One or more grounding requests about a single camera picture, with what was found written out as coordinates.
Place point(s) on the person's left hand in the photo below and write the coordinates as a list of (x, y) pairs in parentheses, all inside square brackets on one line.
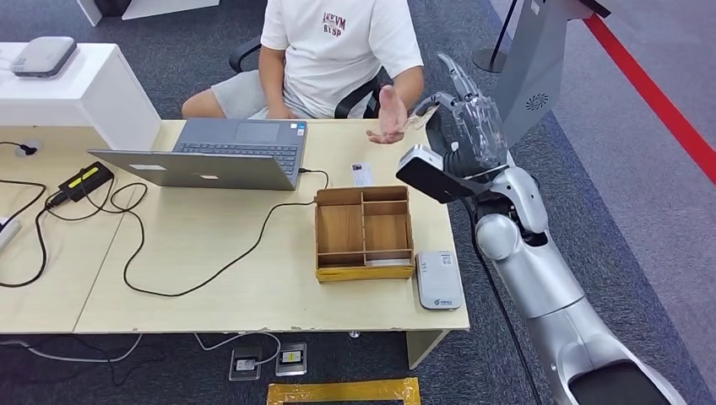
[(394, 120)]

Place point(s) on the black office chair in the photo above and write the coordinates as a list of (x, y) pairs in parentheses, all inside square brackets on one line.
[(355, 100)]

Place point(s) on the black stanchion post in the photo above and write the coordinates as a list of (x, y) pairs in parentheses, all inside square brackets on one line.
[(486, 60)]

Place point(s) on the metal floor socket box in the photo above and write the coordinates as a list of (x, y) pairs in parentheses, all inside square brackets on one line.
[(245, 363)]

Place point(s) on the person's right hand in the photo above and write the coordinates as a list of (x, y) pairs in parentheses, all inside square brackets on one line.
[(285, 113)]

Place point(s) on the grey kiosk stand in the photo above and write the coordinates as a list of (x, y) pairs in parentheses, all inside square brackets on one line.
[(537, 67)]

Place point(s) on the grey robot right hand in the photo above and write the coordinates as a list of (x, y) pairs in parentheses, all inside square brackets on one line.
[(475, 140)]

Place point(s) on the ID card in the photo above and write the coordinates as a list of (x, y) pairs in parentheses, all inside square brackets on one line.
[(362, 175)]

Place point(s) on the white power strip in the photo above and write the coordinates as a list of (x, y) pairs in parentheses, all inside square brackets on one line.
[(7, 235)]

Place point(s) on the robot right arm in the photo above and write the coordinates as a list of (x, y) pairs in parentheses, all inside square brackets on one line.
[(548, 279)]

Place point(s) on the grey box device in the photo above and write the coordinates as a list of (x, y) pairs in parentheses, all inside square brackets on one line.
[(45, 56)]

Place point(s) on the grey card reader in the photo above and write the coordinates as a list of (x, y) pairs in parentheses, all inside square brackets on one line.
[(439, 281)]

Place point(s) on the white display pedestal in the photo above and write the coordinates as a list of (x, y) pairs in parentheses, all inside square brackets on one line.
[(84, 100)]

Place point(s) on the yellow tape floor frame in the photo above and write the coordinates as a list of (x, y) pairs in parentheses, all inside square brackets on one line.
[(341, 390)]

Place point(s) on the light wooden desk leg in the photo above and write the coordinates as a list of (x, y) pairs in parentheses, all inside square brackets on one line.
[(422, 346)]

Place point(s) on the person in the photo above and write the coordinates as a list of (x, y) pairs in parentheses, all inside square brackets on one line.
[(335, 61)]

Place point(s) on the grey open laptop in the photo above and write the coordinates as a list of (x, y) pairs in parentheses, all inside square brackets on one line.
[(196, 170)]

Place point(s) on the black power adapter yellow label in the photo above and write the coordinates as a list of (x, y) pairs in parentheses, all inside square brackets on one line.
[(89, 181)]

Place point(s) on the floor socket box yellow sticker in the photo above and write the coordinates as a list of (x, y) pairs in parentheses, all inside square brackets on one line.
[(291, 358)]

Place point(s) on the white platform furniture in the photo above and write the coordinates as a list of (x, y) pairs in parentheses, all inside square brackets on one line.
[(168, 5)]

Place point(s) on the wooden desk organizer box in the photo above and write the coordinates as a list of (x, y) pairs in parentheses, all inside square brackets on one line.
[(341, 226)]

